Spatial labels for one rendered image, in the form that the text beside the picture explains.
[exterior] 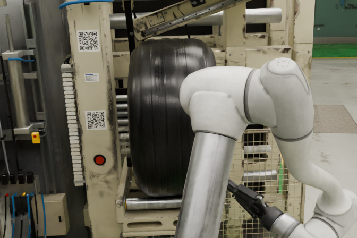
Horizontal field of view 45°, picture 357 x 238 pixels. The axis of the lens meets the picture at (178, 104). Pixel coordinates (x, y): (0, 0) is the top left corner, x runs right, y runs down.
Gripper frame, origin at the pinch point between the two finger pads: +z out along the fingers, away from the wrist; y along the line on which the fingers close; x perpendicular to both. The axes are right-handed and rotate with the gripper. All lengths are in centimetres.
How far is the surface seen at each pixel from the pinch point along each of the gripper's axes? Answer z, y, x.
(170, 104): 23.1, -25.1, -3.9
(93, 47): 58, -30, -7
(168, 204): 16.0, 16.6, -13.4
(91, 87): 55, -18, -13
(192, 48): 33.9, -29.6, 17.4
